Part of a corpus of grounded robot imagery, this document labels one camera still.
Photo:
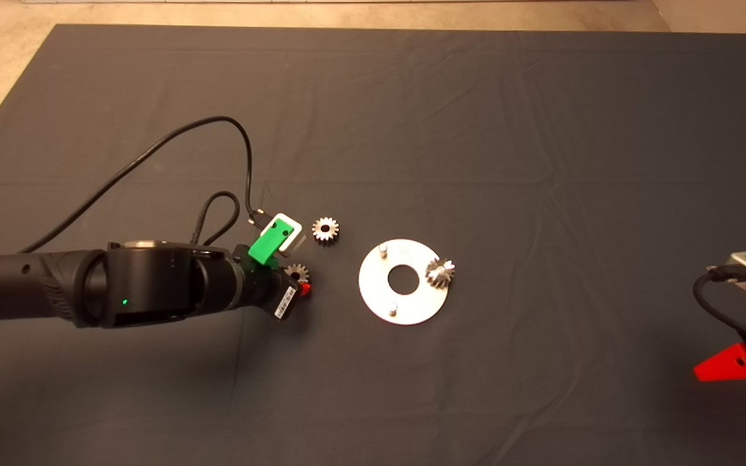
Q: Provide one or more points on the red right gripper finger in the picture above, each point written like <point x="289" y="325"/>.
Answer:
<point x="732" y="364"/>

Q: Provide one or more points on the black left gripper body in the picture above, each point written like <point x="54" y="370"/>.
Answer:
<point x="263" y="288"/>

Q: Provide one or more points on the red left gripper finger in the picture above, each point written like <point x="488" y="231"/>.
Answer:
<point x="305" y="289"/>

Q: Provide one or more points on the small steel planetary gear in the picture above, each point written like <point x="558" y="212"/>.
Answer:
<point x="439" y="275"/>
<point x="302" y="270"/>
<point x="320" y="224"/>

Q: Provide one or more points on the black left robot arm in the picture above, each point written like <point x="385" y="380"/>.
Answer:
<point x="146" y="281"/>

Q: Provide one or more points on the round metal carrier plate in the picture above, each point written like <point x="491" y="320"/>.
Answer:
<point x="379" y="291"/>

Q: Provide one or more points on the dark grey table cloth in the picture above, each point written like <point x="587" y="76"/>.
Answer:
<point x="373" y="129"/>

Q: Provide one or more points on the green left camera mount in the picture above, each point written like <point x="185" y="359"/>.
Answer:
<point x="268" y="243"/>

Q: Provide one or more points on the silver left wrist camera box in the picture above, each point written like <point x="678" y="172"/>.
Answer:
<point x="294" y="236"/>

